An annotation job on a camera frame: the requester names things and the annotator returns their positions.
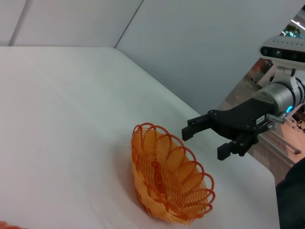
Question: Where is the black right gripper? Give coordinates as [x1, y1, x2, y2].
[181, 97, 279, 160]

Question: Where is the orange wicker basket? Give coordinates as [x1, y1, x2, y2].
[130, 122, 216, 226]

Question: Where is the orange striped bread toy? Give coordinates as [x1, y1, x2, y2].
[0, 220, 29, 229]

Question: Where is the grey metal bar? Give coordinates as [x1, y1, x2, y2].
[271, 130, 303, 155]
[259, 134, 296, 167]

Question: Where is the silver right wrist plug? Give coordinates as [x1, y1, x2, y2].
[266, 111, 286, 131]

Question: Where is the dark robot torso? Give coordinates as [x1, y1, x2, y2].
[275, 157, 305, 229]

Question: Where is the green background plant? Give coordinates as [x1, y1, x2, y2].
[283, 23, 301, 38]

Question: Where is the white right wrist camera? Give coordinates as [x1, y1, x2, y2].
[260, 35, 305, 70]

